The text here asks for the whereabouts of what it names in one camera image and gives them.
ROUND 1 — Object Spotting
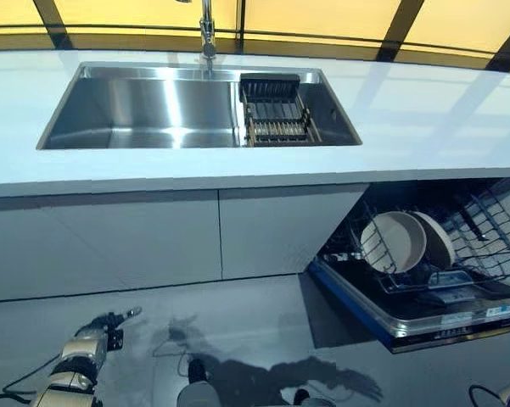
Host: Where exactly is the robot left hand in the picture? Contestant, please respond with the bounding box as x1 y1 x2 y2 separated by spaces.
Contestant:
74 305 143 351

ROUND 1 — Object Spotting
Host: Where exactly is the cream plate with grey rim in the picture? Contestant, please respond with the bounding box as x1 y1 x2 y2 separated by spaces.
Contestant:
359 210 429 273

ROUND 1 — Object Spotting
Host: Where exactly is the cream ceramic plate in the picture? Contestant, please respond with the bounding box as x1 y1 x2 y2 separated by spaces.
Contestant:
411 210 455 270

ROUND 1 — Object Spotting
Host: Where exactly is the white cabinet door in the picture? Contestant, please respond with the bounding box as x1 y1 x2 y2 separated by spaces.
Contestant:
42 189 224 294
0 198 125 304
217 183 371 282

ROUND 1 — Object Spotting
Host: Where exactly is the robot left leg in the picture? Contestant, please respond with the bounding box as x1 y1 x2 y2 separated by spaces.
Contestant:
177 358 221 407

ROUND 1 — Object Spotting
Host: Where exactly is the robot leg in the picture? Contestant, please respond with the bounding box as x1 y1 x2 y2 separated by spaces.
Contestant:
294 387 336 407
177 358 221 407

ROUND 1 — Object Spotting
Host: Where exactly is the robot right leg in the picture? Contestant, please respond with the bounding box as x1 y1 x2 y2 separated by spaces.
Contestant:
294 387 336 407

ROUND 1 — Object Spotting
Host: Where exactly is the stainless steel sink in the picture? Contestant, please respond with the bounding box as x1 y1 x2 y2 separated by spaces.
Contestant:
36 61 363 151

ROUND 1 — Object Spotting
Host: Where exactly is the black dish drying rack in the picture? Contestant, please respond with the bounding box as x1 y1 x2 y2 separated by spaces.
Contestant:
238 74 322 148

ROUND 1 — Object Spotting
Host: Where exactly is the chrome kitchen faucet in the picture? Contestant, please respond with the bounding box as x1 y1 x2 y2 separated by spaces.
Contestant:
176 0 218 81

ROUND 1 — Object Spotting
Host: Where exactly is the yellow window with dark frame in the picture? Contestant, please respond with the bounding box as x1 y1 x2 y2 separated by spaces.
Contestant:
0 0 510 73

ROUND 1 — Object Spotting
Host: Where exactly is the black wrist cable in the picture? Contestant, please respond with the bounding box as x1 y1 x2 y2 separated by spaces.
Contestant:
468 382 504 407

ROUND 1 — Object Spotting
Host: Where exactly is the wire dishwasher rack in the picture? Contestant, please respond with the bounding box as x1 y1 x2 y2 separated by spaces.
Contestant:
322 186 510 298

